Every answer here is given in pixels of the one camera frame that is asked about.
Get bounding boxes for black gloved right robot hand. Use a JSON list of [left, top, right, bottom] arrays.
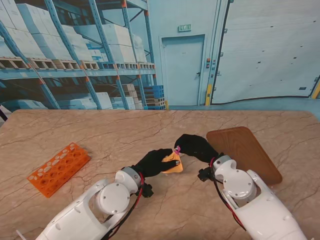
[[173, 133, 219, 166]]

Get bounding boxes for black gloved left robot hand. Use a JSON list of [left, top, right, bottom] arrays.
[[134, 148, 181, 179]]

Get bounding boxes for yellow cloth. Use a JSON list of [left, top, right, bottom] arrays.
[[160, 152, 184, 174]]

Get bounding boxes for brown wooden tray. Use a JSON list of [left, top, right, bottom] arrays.
[[206, 126, 284, 186]]

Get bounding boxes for warehouse print backdrop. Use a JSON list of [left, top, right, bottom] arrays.
[[0, 0, 320, 112]]

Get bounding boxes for orange test tube rack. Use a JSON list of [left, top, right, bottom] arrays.
[[26, 142, 92, 199]]

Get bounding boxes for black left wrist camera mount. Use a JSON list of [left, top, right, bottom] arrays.
[[136, 182, 155, 199]]

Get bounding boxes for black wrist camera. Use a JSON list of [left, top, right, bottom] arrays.
[[197, 167, 215, 183]]

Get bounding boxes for red black left arm cables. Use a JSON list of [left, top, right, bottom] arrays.
[[101, 172, 145, 240]]

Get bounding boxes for red black arm cables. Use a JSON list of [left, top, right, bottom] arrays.
[[209, 157, 247, 232], [101, 172, 145, 240]]

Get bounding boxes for red black right arm cables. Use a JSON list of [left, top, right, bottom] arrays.
[[209, 157, 247, 232]]

